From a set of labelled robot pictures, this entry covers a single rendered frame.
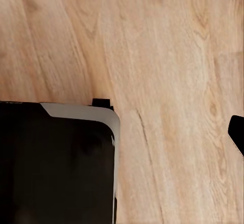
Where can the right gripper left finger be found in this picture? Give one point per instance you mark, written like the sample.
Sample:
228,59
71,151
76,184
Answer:
12,133

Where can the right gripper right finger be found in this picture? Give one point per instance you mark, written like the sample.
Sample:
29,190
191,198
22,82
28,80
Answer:
236,131

